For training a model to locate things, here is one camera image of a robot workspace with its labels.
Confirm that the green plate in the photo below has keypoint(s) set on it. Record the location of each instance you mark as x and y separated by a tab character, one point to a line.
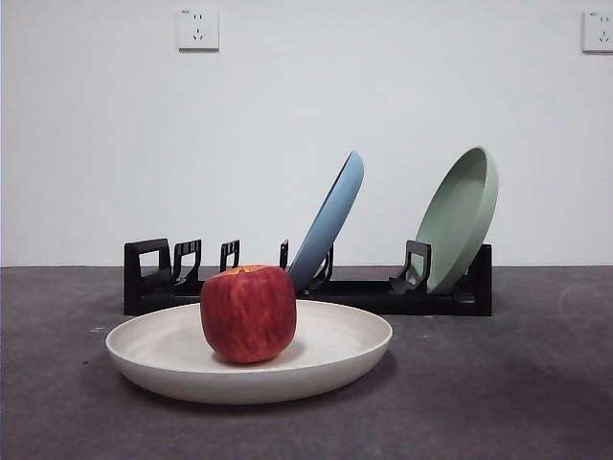
460	215

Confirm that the black plate rack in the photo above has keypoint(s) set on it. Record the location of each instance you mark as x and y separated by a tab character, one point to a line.
431	302

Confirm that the red apple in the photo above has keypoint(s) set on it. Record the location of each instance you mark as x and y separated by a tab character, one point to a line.
246	316

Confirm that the cream yellow plate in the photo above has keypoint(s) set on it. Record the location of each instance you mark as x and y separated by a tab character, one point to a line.
158	354

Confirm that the blue plate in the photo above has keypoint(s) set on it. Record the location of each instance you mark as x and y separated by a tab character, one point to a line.
335	211

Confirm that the white wall socket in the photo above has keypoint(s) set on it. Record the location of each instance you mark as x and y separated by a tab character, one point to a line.
598	31
198	29

